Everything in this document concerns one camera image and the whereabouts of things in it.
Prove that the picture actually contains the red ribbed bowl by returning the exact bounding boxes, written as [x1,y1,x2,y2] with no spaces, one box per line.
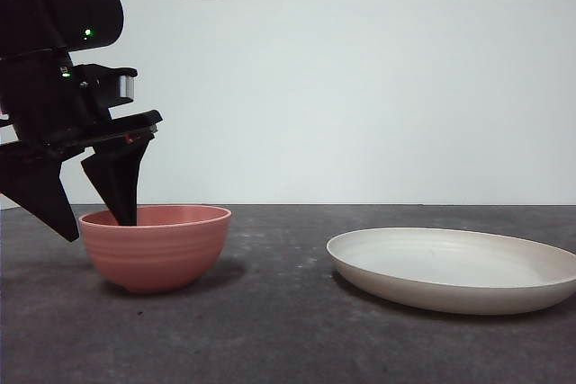
[78,204,233,294]

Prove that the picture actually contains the white round plate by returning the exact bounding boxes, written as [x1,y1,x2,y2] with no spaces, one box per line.
[326,227,576,316]

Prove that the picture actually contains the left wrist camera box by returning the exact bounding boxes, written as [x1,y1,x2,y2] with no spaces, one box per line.
[74,63,139,110]

